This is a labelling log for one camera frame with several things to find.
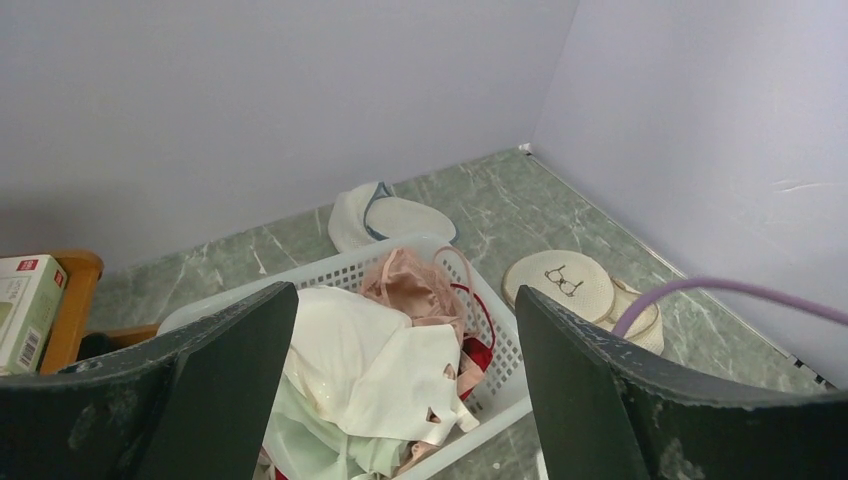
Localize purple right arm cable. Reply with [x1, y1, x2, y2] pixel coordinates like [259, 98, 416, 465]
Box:
[610, 276, 848, 339]

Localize white plastic laundry basket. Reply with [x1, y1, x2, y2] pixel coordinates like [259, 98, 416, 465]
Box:
[158, 234, 532, 479]

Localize white cream bra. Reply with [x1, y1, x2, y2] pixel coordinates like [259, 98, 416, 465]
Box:
[284, 287, 480, 446]

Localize white bag blue trim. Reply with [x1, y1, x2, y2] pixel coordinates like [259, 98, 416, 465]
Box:
[327, 181, 459, 252]

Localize red lace bra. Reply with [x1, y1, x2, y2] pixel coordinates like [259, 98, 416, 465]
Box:
[451, 283, 497, 401]

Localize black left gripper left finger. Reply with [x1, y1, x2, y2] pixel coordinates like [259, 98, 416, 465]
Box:
[1, 282, 298, 479]

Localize light green garment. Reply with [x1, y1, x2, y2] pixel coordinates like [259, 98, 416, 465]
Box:
[262, 378, 408, 479]

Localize white green small box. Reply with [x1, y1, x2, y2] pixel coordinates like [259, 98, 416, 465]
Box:
[1, 254, 67, 376]

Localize wooden tiered shelf rack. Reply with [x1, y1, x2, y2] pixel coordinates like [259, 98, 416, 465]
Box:
[38, 249, 159, 375]

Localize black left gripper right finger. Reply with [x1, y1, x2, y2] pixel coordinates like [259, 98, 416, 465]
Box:
[516, 286, 847, 479]

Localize pink satin bra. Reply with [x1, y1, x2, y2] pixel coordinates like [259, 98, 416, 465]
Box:
[359, 248, 484, 380]

